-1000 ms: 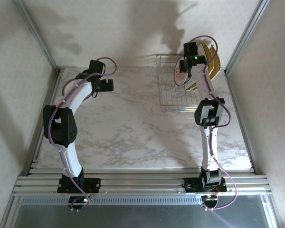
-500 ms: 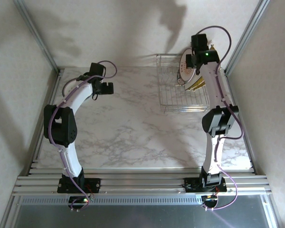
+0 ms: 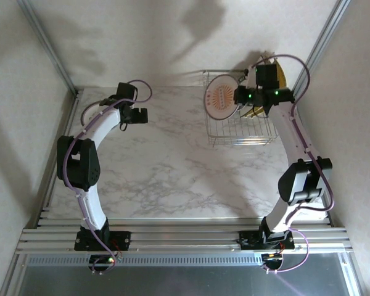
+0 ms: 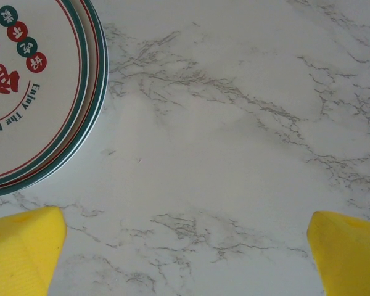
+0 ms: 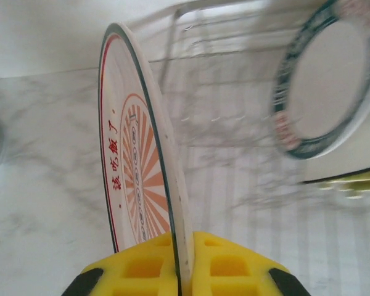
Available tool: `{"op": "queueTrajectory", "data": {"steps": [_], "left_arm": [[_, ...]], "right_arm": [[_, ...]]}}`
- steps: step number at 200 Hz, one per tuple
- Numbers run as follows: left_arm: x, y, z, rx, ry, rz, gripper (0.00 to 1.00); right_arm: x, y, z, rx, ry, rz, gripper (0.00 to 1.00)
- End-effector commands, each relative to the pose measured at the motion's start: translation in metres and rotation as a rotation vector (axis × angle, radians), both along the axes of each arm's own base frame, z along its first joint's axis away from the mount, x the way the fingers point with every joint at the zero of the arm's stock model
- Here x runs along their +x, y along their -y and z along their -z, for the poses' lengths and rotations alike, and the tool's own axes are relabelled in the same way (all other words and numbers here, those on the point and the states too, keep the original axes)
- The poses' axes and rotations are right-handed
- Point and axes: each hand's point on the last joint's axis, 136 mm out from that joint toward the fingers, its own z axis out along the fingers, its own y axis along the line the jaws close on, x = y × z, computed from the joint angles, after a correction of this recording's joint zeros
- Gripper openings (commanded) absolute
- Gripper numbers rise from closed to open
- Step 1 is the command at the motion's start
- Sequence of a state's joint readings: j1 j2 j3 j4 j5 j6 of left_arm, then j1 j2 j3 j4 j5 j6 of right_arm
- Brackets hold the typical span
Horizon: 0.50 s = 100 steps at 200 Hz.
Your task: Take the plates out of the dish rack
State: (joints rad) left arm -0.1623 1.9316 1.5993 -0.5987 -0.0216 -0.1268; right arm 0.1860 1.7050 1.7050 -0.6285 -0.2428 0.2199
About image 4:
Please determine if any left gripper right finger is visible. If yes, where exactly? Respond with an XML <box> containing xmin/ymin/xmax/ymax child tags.
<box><xmin>307</xmin><ymin>211</ymin><xmax>370</xmax><ymax>296</ymax></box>

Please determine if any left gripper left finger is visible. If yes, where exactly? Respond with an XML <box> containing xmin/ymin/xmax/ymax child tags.
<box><xmin>0</xmin><ymin>206</ymin><xmax>68</xmax><ymax>296</ymax></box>

